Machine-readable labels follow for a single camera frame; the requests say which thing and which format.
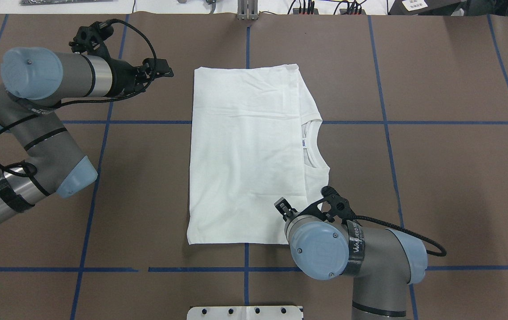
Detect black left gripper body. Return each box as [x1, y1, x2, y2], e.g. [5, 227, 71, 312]
[110, 60, 145, 97]

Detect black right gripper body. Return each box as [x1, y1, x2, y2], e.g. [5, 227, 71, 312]
[284, 210, 321, 232]

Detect white long-sleeve printed shirt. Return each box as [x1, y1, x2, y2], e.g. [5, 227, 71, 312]
[187, 64, 331, 245]

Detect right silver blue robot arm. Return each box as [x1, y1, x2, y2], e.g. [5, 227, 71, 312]
[274, 195, 427, 320]

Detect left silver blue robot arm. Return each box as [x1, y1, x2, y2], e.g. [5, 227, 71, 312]
[0, 47, 174, 224]

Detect white mounting plate with holes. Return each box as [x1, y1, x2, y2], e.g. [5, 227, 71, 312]
[186, 305, 304, 320]

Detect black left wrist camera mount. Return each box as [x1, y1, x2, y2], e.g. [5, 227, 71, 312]
[69, 21, 114, 59]

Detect aluminium frame post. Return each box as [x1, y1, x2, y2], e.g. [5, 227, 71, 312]
[237, 0, 259, 20]

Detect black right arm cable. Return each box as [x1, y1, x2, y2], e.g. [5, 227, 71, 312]
[352, 215, 447, 257]

